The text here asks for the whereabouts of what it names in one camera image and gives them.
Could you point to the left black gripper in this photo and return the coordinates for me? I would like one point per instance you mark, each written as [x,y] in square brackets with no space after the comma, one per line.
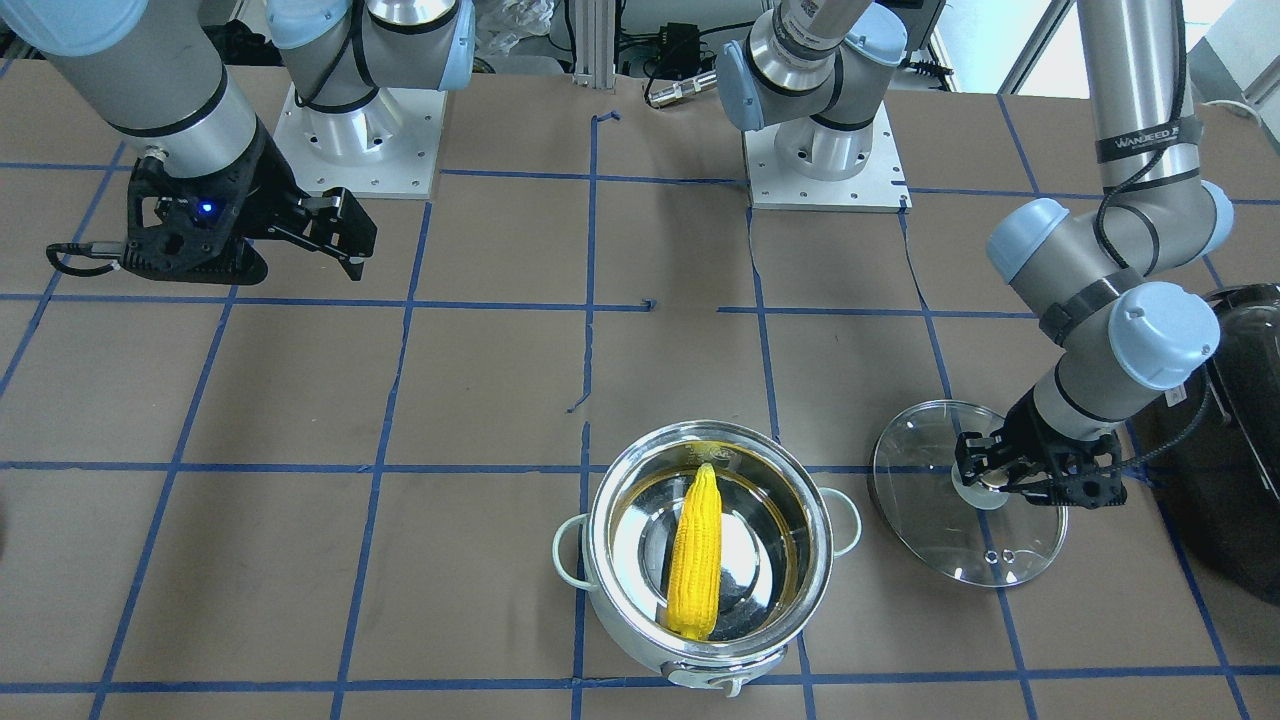
[1022,428]

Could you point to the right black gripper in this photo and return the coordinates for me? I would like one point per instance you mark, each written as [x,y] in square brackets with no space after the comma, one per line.
[262,188]

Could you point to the glass pot lid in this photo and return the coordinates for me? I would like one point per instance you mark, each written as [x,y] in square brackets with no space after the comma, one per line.
[973,534]

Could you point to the yellow corn cob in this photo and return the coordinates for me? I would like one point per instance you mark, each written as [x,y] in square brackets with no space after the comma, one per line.
[694,578]

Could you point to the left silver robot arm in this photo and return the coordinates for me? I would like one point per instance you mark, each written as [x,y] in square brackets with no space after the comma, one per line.
[817,71]

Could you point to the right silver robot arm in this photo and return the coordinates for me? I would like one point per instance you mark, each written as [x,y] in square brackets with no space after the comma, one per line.
[151,72]

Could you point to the pale green cooking pot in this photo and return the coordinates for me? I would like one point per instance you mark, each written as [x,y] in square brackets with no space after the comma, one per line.
[781,533]

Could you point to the dark brown rice cooker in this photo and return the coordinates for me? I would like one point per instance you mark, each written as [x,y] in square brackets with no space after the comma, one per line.
[1221,481]

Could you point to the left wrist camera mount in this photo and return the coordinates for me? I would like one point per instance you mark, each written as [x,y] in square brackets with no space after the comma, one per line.
[1083,473]

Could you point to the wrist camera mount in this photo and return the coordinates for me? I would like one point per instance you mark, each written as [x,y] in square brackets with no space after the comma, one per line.
[1083,473]
[185,230]

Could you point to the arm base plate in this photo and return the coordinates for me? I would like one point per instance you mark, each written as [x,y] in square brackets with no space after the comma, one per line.
[386,150]

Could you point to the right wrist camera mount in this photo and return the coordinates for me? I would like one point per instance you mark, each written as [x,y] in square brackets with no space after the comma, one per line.
[185,230]

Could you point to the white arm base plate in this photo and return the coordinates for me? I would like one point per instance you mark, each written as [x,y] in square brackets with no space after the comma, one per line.
[803,166]

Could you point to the aluminium frame post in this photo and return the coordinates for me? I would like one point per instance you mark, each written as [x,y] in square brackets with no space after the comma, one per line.
[594,42]

